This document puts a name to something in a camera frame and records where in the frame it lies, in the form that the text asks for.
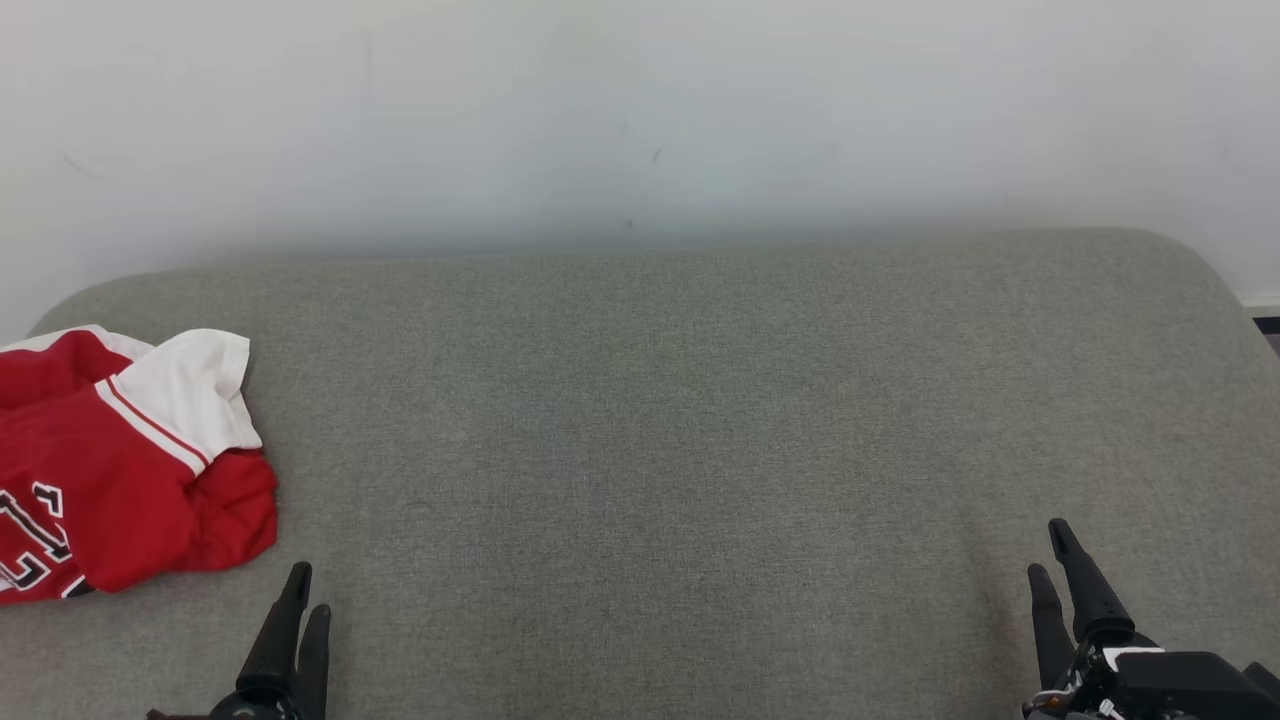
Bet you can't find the red jersey with lettering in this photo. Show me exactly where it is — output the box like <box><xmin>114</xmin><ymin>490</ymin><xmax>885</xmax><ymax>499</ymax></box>
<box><xmin>0</xmin><ymin>330</ymin><xmax>279</xmax><ymax>606</ymax></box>

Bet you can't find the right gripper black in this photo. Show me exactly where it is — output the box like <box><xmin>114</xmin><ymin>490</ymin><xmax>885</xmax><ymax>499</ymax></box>
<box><xmin>1022</xmin><ymin>518</ymin><xmax>1136</xmax><ymax>720</ymax></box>

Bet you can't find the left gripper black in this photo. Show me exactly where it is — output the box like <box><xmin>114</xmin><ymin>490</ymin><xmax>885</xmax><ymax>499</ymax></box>
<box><xmin>208</xmin><ymin>562</ymin><xmax>332</xmax><ymax>720</ymax></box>

